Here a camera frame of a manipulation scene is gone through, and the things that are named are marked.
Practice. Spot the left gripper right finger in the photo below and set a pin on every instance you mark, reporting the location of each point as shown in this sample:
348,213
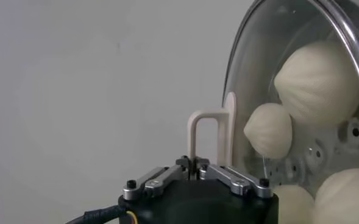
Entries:
237,182

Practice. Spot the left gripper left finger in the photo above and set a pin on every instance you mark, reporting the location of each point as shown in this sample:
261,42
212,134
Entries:
154,181

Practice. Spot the white steamed baozi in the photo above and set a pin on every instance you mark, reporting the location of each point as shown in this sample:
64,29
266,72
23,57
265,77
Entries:
317,82
293,205
346,198
269,131

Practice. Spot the stainless steel steamer basket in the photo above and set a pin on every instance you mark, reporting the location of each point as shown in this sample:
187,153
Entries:
337,144

